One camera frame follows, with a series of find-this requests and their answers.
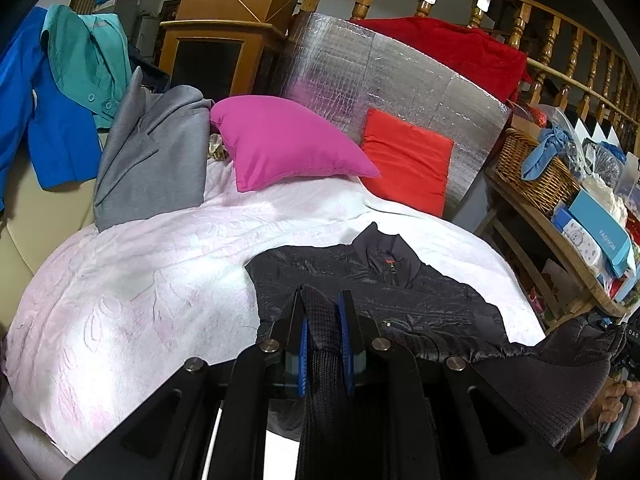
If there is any wooden side table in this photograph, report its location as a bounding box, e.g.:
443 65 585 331
482 165 631 321

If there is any silver foil board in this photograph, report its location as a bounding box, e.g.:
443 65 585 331
280 11 513 218

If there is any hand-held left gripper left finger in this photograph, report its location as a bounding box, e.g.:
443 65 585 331
62 284 313 480

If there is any blue jacket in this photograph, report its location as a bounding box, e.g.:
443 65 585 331
0 6 103 211

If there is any dark red cloth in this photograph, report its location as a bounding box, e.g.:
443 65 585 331
362 16 533 103

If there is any grey coat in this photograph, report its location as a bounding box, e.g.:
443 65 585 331
94 66 216 233

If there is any beige sofa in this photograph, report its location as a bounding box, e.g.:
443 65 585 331
0 130 98 331

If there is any clear plastic bag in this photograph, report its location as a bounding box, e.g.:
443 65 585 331
547 105 628 196

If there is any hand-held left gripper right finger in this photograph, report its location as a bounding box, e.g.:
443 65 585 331
336 290 583 480

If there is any blue cardboard box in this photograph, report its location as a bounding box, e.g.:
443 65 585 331
567 190 638 276

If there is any teal shirt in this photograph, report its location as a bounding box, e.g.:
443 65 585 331
41 4 133 131

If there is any magenta pillow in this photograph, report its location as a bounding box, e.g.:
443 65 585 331
209 95 382 193

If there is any light blue cloth bow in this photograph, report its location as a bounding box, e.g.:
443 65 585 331
521 124 571 181

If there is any white refrigerator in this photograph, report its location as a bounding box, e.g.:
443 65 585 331
112 0 161 51

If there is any white patterned box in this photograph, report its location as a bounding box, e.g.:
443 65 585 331
552 207 608 273

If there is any red pillow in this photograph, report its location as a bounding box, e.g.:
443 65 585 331
359 107 456 218

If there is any wicker basket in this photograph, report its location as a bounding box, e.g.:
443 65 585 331
495 127 583 218

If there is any wooden railing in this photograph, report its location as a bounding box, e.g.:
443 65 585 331
295 0 640 161

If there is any black jacket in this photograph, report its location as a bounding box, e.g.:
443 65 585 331
244 222 628 480

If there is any white textured blanket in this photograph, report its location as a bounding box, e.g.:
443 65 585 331
2 160 548 466

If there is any person's right hand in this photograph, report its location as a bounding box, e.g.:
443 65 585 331
597 379 626 433

